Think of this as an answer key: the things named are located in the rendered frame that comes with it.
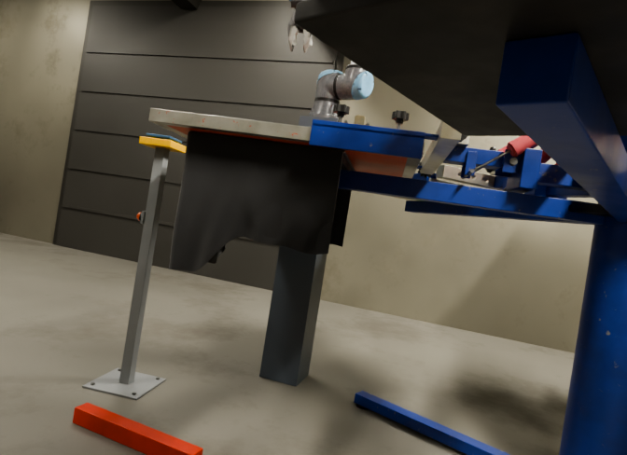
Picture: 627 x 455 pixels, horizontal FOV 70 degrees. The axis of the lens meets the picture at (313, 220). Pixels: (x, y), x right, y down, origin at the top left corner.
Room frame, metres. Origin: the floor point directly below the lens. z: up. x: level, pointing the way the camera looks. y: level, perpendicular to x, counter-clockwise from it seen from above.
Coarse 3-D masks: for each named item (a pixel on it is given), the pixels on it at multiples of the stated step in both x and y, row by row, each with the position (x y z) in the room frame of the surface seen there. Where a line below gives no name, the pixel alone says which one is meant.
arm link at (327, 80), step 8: (328, 72) 2.02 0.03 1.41; (336, 72) 2.02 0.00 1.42; (320, 80) 2.04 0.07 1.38; (328, 80) 2.01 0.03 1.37; (336, 80) 1.99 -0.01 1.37; (320, 88) 2.03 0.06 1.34; (328, 88) 2.01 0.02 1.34; (320, 96) 2.03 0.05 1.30; (328, 96) 2.02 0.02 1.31; (336, 96) 2.02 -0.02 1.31
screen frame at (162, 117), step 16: (160, 112) 1.29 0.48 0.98; (176, 112) 1.28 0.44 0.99; (192, 128) 1.30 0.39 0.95; (208, 128) 1.26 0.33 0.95; (224, 128) 1.25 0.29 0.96; (240, 128) 1.25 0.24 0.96; (256, 128) 1.24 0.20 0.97; (272, 128) 1.23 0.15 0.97; (288, 128) 1.22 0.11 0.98; (304, 128) 1.22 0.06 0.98; (416, 160) 1.27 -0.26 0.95
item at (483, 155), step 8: (456, 152) 1.40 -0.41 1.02; (464, 152) 1.40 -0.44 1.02; (480, 152) 1.39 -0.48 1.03; (488, 152) 1.39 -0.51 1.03; (496, 152) 1.38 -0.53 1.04; (448, 160) 1.41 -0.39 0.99; (456, 160) 1.40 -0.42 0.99; (464, 160) 1.40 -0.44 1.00; (480, 160) 1.39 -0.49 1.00; (488, 160) 1.39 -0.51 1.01; (496, 160) 1.38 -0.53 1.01; (488, 168) 1.43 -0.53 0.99; (496, 168) 1.41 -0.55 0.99
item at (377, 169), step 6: (354, 162) 1.50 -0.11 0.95; (354, 168) 1.64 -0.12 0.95; (360, 168) 1.61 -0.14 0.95; (366, 168) 1.59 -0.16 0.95; (372, 168) 1.56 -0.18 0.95; (378, 168) 1.54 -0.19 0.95; (384, 168) 1.52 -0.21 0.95; (390, 168) 1.50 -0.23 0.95; (396, 168) 1.48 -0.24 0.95; (384, 174) 1.69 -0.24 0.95; (390, 174) 1.67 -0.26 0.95; (396, 174) 1.64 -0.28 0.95; (402, 174) 1.61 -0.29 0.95
